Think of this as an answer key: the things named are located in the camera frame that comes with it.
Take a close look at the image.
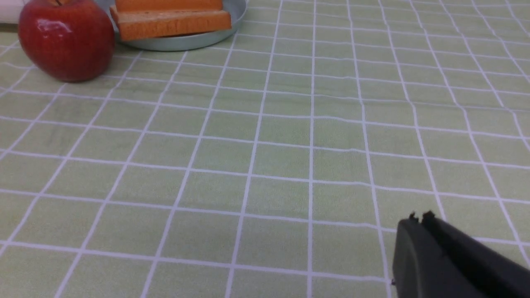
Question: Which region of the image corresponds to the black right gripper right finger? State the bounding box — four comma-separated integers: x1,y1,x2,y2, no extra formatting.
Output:
422,211,529,298

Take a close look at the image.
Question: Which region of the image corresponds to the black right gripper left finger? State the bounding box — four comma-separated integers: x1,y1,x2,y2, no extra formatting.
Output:
392,219,481,298

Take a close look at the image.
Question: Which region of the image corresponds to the white two-slot toaster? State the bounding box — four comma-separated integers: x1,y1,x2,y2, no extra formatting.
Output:
0,0,25,24

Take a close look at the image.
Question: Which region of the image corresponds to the green checkered tablecloth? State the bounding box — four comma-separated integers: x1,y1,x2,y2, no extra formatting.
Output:
0,0,530,298

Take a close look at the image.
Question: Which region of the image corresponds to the light blue plate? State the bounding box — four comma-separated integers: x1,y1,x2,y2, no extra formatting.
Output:
112,0,248,52

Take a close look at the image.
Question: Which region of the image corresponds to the red apple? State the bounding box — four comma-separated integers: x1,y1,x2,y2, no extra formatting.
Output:
18,0,115,82

